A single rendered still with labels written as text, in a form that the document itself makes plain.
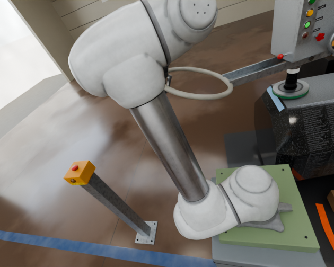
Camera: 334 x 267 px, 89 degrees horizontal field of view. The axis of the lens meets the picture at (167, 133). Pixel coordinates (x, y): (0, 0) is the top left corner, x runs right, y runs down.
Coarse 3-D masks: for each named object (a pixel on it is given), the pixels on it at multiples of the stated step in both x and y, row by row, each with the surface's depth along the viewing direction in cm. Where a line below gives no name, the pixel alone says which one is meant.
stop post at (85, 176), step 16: (64, 176) 97; (80, 176) 94; (96, 176) 108; (96, 192) 108; (112, 192) 121; (112, 208) 124; (128, 208) 136; (128, 224) 145; (144, 224) 157; (144, 240) 161
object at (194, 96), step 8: (168, 72) 120; (200, 72) 126; (208, 72) 123; (224, 80) 114; (168, 88) 94; (232, 88) 101; (184, 96) 91; (192, 96) 90; (200, 96) 90; (208, 96) 90; (216, 96) 92; (224, 96) 95
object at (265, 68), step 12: (264, 60) 113; (276, 60) 113; (300, 60) 104; (312, 60) 105; (228, 72) 115; (240, 72) 115; (252, 72) 115; (264, 72) 105; (276, 72) 107; (240, 84) 109
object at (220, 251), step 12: (216, 240) 76; (216, 252) 73; (228, 252) 72; (240, 252) 70; (252, 252) 69; (264, 252) 68; (276, 252) 67; (288, 252) 66; (300, 252) 65; (216, 264) 77; (228, 264) 73; (240, 264) 69; (252, 264) 67; (264, 264) 66; (276, 264) 64; (288, 264) 63; (300, 264) 62; (312, 264) 62; (324, 264) 61
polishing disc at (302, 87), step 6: (276, 84) 129; (282, 84) 127; (300, 84) 121; (306, 84) 118; (276, 90) 124; (282, 90) 122; (288, 90) 120; (294, 90) 118; (300, 90) 116; (306, 90) 114; (288, 96) 117
